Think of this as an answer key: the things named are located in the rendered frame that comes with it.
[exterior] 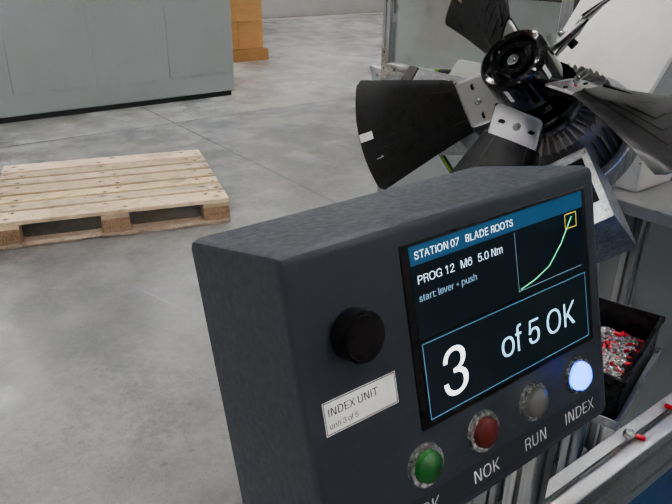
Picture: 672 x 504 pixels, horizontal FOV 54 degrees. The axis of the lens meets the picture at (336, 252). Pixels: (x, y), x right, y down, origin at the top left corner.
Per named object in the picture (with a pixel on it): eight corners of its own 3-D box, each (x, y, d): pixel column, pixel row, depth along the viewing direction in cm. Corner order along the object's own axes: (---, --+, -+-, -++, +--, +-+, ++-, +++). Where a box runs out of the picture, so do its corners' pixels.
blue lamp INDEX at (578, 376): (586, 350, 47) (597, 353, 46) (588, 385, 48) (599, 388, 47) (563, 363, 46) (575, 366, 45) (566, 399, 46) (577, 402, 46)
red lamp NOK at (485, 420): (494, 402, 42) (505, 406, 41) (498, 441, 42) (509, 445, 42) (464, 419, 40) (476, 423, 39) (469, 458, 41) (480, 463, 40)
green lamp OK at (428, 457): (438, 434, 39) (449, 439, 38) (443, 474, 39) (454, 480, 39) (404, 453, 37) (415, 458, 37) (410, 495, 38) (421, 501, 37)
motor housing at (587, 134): (496, 177, 138) (467, 145, 129) (552, 85, 139) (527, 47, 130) (593, 209, 122) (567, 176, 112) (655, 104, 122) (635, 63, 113)
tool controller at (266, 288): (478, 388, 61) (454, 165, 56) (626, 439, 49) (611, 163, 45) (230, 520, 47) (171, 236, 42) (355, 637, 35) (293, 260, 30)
